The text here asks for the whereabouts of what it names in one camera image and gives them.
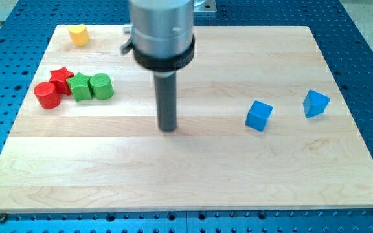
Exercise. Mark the light wooden board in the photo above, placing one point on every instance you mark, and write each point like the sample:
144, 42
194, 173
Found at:
110, 156

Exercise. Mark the green wooden cylinder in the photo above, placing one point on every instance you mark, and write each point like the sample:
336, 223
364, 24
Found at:
101, 86

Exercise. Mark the red wooden star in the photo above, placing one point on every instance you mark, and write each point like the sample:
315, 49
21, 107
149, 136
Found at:
59, 78

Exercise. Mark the yellow wooden cylinder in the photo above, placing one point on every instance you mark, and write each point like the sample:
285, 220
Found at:
79, 34

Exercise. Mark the blue wooden cube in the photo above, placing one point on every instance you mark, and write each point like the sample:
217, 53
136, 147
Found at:
258, 115

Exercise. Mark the silver mounting bracket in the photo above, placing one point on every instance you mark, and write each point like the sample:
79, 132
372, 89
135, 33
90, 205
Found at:
205, 7

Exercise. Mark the red wooden cylinder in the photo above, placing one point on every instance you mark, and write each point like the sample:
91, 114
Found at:
47, 95

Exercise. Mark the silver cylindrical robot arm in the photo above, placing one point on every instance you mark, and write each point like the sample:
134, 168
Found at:
162, 41

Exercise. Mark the green wooden star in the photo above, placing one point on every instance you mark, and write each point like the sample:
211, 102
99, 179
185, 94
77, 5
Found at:
80, 87

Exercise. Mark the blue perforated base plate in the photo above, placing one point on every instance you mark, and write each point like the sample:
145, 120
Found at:
28, 29

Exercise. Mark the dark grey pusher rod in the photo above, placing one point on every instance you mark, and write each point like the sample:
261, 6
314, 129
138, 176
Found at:
165, 94

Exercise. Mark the blue wooden triangular block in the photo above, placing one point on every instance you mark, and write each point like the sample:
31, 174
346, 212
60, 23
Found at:
315, 103

